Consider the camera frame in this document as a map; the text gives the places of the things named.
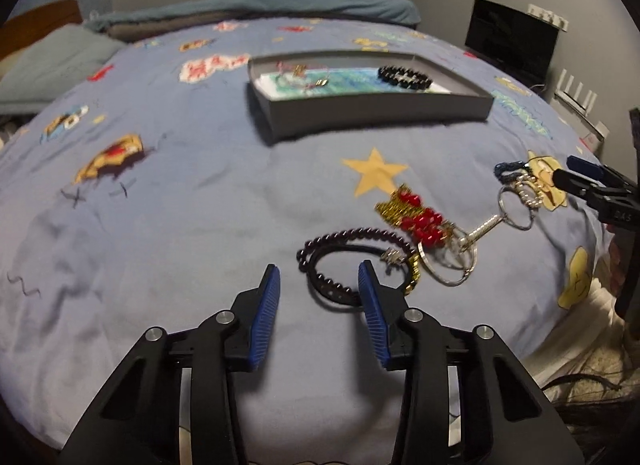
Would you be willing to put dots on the teal duvet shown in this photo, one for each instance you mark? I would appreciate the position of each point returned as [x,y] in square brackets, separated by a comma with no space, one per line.
[280,5]

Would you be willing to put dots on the grey shallow box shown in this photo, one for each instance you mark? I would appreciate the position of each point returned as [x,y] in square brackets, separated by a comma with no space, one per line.
[375,112]

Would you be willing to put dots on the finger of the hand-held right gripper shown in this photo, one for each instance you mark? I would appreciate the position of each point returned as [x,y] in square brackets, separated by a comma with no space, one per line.
[587,165]
[575,182]

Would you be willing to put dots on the white router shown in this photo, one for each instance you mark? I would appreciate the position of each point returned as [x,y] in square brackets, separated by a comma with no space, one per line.
[575,97]

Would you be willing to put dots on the white wall hook rack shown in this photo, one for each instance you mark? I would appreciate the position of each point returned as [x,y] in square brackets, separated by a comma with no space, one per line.
[547,15]

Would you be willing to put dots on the red bead gold ornament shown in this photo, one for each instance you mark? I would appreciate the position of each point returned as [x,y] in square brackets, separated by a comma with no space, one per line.
[422,222]

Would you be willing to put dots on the wooden headboard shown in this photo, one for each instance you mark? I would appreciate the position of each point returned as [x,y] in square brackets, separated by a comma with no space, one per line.
[35,25]

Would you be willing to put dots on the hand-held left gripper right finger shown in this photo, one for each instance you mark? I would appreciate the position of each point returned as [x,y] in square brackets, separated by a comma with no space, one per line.
[372,310]

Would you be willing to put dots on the black flat screen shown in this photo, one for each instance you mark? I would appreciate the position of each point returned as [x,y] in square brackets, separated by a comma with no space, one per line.
[510,40]

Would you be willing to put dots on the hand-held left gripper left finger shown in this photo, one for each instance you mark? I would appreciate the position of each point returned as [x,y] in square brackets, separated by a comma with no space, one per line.
[265,315]

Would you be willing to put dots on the grey-green pillow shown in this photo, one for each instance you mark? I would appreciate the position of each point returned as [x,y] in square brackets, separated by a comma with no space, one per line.
[55,65]

